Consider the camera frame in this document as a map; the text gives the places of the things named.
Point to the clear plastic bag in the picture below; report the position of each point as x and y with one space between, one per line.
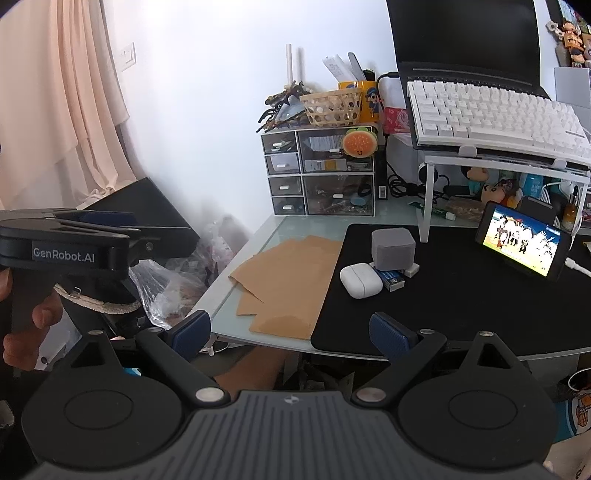
175 286

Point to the peach curtain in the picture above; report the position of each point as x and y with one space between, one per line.
55 92

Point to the small blue box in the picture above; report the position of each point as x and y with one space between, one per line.
391 279

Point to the black pouch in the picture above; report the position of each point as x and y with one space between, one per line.
540 210

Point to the group of toy figures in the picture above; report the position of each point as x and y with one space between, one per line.
575 41

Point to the stack of brown envelopes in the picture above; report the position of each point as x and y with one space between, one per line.
286 281

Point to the pile of hair clips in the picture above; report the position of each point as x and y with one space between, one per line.
281 110

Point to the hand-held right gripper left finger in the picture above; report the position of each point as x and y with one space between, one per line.
191 330

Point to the blue can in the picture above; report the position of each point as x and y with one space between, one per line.
534 184

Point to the black case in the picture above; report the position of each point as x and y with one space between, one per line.
157 207

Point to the grey nail file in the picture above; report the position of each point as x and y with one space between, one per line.
356 65

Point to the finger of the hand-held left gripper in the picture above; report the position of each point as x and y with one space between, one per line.
106 219

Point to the light grey box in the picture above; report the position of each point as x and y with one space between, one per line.
572 87

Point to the burger plush toy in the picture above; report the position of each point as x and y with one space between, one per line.
360 143

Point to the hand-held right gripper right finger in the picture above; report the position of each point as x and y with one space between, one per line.
390 339

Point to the white earbuds case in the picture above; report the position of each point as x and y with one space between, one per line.
361 280

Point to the small clear drawer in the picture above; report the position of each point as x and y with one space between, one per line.
279 142
282 164
285 186
288 206

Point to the pink printed packet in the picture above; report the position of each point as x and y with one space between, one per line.
396 121

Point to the white drawer organizer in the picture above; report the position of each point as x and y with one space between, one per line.
299 175

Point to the white keyboard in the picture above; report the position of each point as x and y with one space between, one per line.
489 115

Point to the woven-edged item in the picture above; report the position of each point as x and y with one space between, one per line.
97 302

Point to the white wall switch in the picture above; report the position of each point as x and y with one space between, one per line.
128 57

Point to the yellow printed mug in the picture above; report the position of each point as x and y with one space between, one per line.
371 99

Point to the woven bamboo basket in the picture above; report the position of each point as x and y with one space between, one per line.
330 108

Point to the amber dropper bottle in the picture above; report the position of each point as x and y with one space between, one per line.
571 212

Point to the cartoon toy figure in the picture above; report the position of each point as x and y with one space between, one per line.
501 194

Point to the printed cloth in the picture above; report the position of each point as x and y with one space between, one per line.
577 410

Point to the white stick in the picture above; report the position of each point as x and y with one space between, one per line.
289 64

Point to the green white tube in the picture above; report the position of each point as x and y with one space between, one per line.
434 211

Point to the black laptop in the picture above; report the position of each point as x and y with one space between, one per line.
461 32

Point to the black desk mat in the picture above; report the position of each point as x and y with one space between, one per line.
443 304

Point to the large clear drawer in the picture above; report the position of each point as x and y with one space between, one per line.
323 147
337 196

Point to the brown cardboard box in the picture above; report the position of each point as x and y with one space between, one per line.
258 369

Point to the white desk riser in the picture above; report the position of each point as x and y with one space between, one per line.
428 198

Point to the black-haired doll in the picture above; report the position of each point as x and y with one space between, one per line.
472 177

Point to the black labelled box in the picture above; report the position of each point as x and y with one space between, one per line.
381 175

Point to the person's left hand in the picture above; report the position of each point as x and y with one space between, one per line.
32 348

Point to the white eraser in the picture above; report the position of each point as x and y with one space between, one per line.
411 270

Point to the grey cube box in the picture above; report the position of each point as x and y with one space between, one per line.
392 249

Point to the smartphone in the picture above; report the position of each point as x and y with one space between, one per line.
524 237

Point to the clear snack bag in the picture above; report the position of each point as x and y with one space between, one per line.
466 208

